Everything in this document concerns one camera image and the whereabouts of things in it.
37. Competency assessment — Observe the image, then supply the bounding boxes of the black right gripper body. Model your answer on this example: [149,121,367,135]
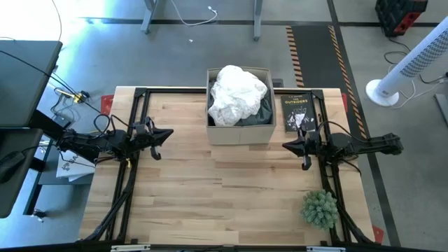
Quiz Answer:
[302,131,328,158]

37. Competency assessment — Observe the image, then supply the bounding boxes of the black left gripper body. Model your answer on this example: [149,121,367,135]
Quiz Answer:
[129,117,157,150]

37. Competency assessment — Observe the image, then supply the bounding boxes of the dark grey garment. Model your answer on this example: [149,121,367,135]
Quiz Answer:
[208,78,274,127]

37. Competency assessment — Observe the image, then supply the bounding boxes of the cardboard box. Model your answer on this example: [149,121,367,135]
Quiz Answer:
[205,66,277,146]

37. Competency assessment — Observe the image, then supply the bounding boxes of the white garment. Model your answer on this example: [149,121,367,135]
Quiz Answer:
[207,64,269,127]

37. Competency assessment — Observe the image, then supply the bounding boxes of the black paperback book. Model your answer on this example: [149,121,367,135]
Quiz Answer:
[280,92,318,133]

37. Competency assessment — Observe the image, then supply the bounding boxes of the green artificial plant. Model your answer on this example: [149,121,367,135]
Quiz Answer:
[300,189,340,231]

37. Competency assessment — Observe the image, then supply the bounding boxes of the white printed papers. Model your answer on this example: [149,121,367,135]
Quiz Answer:
[55,143,97,183]

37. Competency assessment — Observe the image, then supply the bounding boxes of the yellow clamp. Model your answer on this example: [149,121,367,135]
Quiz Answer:
[55,88,91,105]

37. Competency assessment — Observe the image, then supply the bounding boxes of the black yellow striped mat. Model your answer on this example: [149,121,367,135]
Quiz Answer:
[285,24,372,154]

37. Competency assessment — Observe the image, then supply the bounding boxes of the black desk beam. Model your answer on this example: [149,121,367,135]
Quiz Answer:
[29,110,67,141]

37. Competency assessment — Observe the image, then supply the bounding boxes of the grey desk leg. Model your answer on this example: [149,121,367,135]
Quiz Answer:
[140,0,159,35]
[252,0,264,41]

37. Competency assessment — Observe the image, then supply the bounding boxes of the white tower fan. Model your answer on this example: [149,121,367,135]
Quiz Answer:
[365,15,448,108]

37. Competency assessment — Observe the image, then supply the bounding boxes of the black computer mouse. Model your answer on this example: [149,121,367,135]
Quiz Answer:
[0,150,26,185]

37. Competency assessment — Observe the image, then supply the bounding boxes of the black desk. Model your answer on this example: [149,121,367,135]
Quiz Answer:
[0,127,45,218]

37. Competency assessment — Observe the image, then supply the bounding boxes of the black red crate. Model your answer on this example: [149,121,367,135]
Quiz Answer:
[374,0,429,38]

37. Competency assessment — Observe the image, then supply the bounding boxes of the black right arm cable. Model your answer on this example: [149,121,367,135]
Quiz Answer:
[316,120,354,141]

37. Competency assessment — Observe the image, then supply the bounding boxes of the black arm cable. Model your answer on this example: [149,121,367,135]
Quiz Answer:
[316,120,354,141]
[92,113,124,137]

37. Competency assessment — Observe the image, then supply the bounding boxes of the black aluminium frame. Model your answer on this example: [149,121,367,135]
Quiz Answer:
[82,86,377,246]

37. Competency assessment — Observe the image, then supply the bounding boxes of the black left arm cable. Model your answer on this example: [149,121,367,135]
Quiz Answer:
[92,113,124,137]

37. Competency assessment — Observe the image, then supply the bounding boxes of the silver bracket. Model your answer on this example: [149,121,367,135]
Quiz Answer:
[306,246,347,252]
[111,244,151,252]

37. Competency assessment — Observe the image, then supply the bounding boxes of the black floor cable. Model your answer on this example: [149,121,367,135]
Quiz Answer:
[384,36,412,74]

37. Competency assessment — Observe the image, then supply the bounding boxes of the white cable with plug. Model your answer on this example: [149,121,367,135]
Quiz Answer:
[169,0,218,27]

